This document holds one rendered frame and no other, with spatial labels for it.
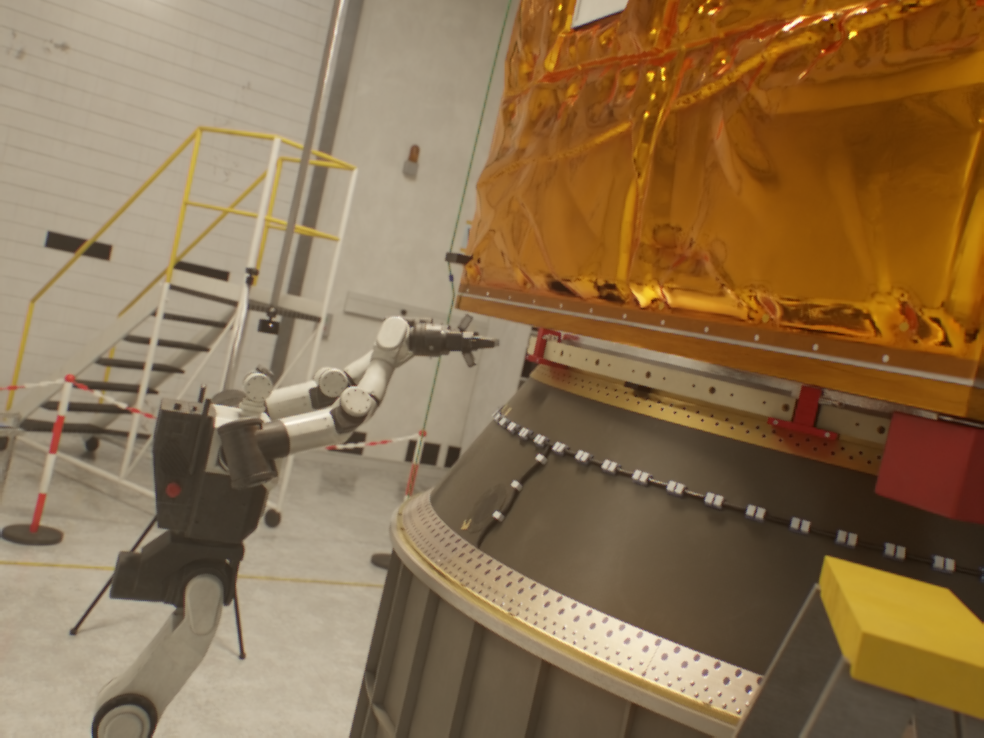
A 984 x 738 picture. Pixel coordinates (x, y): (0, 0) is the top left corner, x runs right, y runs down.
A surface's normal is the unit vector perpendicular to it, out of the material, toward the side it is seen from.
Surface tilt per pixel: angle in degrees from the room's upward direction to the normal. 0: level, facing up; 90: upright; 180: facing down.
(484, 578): 43
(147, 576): 90
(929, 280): 91
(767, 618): 62
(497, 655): 90
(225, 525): 101
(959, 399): 90
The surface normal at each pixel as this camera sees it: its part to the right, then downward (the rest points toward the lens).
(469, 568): -0.40, -0.83
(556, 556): -0.52, -0.58
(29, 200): 0.46, 0.13
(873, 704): -0.21, -0.08
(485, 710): -0.73, -0.15
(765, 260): -0.88, -0.22
